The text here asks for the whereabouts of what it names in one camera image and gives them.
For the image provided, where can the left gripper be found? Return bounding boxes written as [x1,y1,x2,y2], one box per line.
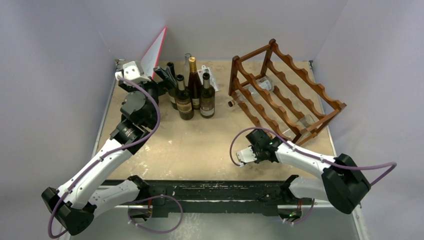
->
[120,66,175,126]

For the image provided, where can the dark green wine bottle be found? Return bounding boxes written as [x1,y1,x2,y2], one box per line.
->
[166,62,178,110]

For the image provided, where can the gold capped red wine bottle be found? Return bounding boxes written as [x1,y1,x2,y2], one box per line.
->
[188,57,202,110]

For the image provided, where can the silver capped bottle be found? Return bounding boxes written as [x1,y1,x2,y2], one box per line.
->
[200,72,216,119]
[175,74,194,120]

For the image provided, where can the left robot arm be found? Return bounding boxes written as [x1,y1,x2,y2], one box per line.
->
[41,62,177,236]

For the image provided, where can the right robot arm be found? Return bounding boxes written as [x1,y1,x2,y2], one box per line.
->
[236,129,371,214]

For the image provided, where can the wooden wine rack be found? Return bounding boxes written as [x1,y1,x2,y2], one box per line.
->
[228,39,346,145]

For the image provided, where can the clear bottle in rack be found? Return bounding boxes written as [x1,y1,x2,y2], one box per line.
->
[235,76,274,100]

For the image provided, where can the red framed whiteboard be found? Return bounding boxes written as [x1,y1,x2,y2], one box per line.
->
[140,27,168,79]

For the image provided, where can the white printed card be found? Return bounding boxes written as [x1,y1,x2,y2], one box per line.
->
[197,65,220,92]

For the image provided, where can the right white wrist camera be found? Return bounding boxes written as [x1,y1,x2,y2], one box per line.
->
[236,146,257,167]

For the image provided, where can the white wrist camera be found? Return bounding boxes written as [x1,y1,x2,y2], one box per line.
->
[236,146,257,167]
[115,61,152,84]

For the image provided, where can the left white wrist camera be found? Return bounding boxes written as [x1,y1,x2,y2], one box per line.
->
[115,61,152,84]

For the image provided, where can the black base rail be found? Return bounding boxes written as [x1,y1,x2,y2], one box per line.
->
[96,179,332,219]

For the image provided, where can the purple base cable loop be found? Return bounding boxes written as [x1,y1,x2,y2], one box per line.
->
[127,195,185,235]

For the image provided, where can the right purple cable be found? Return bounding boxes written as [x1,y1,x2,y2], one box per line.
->
[229,126,398,188]

